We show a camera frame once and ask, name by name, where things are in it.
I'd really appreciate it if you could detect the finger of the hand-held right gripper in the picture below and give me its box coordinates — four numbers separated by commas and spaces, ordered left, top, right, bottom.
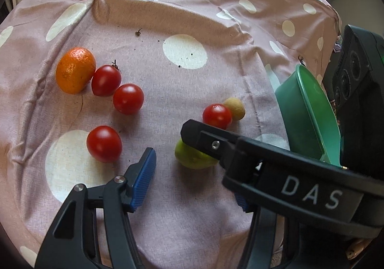
181, 119, 240, 165

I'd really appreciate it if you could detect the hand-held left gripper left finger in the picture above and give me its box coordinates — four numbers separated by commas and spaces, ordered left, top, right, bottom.
34, 147, 157, 269

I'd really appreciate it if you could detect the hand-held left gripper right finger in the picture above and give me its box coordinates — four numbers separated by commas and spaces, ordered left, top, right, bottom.
235, 192, 300, 269

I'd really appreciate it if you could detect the green round fruit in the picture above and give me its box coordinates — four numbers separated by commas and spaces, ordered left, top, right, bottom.
174, 139, 219, 170

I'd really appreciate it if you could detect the green plastic bowl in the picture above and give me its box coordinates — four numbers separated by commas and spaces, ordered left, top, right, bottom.
274, 64, 342, 167

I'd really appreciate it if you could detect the red cherry tomato with stem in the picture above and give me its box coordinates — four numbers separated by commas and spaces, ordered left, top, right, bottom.
91, 60, 122, 97

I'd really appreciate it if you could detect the small brown fruit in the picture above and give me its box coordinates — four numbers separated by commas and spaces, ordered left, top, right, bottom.
222, 98, 246, 121

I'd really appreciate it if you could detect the pink polka dot blanket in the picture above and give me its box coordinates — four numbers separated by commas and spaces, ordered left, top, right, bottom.
0, 0, 342, 269

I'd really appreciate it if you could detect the orange mandarin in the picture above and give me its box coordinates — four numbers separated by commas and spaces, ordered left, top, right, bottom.
56, 47, 97, 95

